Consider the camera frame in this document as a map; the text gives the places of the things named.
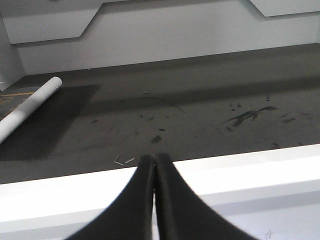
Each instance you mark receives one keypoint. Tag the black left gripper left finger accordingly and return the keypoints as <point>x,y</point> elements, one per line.
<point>129,216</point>

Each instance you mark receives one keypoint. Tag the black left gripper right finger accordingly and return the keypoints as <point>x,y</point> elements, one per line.
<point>181,214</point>

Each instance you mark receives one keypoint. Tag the metal staples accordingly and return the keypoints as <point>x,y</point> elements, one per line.
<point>120,162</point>

